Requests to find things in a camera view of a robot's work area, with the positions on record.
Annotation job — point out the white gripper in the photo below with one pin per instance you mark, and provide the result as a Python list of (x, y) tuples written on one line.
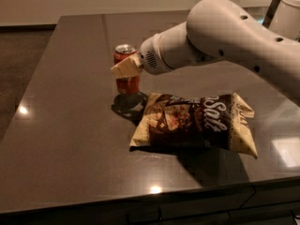
[(149, 55)]

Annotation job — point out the red coke can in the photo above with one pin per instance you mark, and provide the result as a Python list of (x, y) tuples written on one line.
[(127, 86)]

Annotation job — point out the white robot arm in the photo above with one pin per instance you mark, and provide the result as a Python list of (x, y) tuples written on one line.
[(219, 30)]

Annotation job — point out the dark counter drawer fronts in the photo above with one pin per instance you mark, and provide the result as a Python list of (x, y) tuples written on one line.
[(264, 203)]

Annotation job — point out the brown chip bag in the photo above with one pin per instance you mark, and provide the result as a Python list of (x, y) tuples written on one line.
[(209, 122)]

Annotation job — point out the dark tablet stand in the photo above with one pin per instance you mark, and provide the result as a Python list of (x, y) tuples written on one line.
[(270, 13)]

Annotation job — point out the white paper towel roll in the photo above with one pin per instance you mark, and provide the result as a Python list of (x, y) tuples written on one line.
[(286, 20)]

